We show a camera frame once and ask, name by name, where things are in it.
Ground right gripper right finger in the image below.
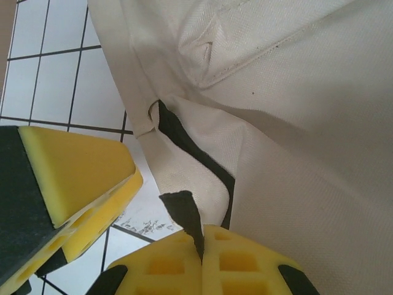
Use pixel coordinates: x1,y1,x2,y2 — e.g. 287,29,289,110
201,224,320,295

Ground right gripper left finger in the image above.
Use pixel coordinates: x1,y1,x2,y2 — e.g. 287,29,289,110
85,232,204,295

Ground beige canvas backpack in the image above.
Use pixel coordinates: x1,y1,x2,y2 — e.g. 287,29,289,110
87,0,393,295

